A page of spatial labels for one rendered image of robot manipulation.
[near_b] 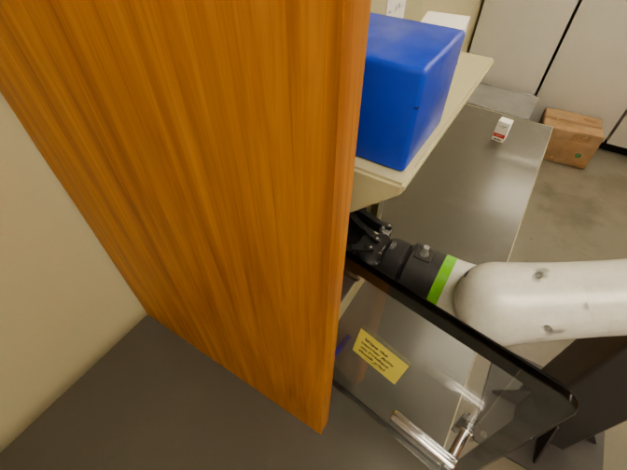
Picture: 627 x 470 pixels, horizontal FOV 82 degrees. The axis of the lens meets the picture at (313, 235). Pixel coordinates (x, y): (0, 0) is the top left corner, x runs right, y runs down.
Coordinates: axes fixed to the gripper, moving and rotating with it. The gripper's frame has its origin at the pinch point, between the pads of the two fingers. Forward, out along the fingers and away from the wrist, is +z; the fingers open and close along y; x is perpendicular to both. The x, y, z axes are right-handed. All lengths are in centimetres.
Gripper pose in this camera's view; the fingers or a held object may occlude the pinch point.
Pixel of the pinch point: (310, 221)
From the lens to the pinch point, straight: 71.9
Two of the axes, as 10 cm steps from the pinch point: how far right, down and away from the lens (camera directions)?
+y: -5.4, 6.1, -5.7
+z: -8.4, -3.9, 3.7
